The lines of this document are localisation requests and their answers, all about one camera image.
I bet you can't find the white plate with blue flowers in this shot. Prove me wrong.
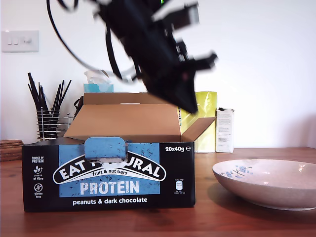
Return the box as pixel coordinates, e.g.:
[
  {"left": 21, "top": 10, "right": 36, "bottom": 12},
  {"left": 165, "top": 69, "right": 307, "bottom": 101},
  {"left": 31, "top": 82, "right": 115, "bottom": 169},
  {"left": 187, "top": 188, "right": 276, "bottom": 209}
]
[{"left": 212, "top": 159, "right": 316, "bottom": 211}]

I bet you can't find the long black looping cable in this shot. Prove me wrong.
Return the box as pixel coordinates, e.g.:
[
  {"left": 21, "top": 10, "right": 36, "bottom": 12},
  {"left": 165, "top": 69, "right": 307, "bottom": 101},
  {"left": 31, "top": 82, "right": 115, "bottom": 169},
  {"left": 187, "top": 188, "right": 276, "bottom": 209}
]
[{"left": 46, "top": 0, "right": 139, "bottom": 76}]

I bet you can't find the tall white printed carton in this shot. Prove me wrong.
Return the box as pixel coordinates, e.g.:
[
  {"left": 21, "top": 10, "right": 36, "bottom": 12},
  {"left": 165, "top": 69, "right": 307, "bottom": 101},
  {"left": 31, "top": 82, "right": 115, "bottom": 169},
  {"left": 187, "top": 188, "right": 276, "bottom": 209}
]
[{"left": 216, "top": 107, "right": 235, "bottom": 153}]

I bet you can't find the teal tissue box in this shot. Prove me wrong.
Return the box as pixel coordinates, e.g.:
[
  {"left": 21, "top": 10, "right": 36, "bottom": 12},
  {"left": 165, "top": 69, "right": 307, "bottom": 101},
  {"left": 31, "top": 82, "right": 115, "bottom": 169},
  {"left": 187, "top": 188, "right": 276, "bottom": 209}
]
[{"left": 83, "top": 83, "right": 115, "bottom": 94}]

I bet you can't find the black stick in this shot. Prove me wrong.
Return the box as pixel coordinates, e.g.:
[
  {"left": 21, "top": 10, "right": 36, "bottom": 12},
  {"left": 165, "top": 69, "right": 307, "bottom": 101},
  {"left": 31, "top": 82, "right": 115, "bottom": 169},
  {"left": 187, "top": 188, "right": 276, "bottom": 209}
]
[
  {"left": 38, "top": 82, "right": 48, "bottom": 111},
  {"left": 54, "top": 79, "right": 65, "bottom": 111},
  {"left": 51, "top": 83, "right": 62, "bottom": 112},
  {"left": 27, "top": 83, "right": 42, "bottom": 113},
  {"left": 27, "top": 72, "right": 50, "bottom": 113},
  {"left": 57, "top": 79, "right": 73, "bottom": 111}
]

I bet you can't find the chrome wire holder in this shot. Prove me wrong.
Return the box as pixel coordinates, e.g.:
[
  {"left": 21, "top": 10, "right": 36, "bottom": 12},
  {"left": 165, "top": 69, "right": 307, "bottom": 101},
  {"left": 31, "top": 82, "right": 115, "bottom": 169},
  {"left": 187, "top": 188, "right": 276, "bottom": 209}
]
[{"left": 37, "top": 110, "right": 61, "bottom": 143}]

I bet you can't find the yellow paper towel pack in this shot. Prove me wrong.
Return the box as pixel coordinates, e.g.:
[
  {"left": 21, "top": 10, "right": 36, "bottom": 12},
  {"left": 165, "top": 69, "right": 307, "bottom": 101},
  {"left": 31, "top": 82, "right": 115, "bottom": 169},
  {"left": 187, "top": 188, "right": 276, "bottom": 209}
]
[{"left": 175, "top": 91, "right": 218, "bottom": 154}]

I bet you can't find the black curved handle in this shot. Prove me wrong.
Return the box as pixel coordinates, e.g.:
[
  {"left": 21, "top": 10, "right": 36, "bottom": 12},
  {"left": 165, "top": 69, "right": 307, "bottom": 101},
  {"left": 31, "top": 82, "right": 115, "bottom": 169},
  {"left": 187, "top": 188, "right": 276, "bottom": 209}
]
[{"left": 73, "top": 96, "right": 85, "bottom": 117}]

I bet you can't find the short black cable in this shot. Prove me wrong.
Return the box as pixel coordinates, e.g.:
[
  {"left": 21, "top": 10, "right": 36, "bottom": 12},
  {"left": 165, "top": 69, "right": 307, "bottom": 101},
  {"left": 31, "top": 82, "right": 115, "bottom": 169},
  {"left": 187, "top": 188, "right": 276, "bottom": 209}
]
[{"left": 105, "top": 22, "right": 124, "bottom": 81}]

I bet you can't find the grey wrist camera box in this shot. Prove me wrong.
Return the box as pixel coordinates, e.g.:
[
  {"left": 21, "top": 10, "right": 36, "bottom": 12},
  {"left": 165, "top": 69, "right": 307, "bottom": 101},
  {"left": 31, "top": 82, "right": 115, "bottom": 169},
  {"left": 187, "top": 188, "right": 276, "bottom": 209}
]
[{"left": 182, "top": 2, "right": 200, "bottom": 27}]

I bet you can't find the chrome wire rack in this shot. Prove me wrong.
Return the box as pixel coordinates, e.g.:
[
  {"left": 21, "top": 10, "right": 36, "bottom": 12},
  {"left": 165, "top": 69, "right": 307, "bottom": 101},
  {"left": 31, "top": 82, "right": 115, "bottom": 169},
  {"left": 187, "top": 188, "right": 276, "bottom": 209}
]
[{"left": 60, "top": 112, "right": 76, "bottom": 133}]

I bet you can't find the white light switch plate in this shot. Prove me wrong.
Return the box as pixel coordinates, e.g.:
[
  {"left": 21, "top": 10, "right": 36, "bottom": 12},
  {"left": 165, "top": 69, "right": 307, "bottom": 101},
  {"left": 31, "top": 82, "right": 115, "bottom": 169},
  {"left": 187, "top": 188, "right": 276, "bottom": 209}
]
[{"left": 1, "top": 30, "right": 40, "bottom": 53}]

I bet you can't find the black blue snackbar carton box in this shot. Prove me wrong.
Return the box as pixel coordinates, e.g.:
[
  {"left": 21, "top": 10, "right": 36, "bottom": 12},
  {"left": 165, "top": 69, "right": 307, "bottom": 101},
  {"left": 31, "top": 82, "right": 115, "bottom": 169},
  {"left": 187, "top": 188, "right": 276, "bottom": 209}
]
[{"left": 21, "top": 91, "right": 218, "bottom": 213}]

